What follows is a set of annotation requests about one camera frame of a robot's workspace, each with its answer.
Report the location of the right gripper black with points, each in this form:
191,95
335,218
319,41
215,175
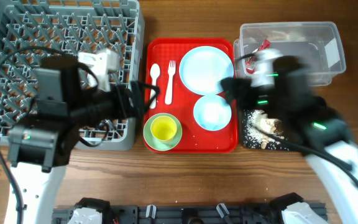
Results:
236,83

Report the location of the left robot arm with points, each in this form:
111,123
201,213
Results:
70,97

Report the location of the white plastic fork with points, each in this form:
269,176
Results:
171,72

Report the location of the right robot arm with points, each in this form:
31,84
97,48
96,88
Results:
321,135

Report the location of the yellow plastic cup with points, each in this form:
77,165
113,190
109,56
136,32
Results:
163,128

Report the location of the black plastic waste tray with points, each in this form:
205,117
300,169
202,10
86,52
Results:
253,137

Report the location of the rice and meat leftovers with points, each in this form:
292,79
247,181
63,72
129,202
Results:
267,127

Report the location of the light blue small bowl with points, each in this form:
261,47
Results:
212,113

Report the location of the green saucer bowl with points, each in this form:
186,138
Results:
156,144

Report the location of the clear plastic waste bin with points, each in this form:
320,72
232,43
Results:
318,44

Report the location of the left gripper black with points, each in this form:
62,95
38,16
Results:
119,93

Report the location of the grey plastic dishwasher rack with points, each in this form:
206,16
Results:
27,27

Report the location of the red plastic serving tray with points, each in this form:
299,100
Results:
194,138

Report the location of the large light blue plate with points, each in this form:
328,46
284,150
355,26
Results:
202,69

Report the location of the white plastic spoon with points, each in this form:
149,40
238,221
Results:
154,74

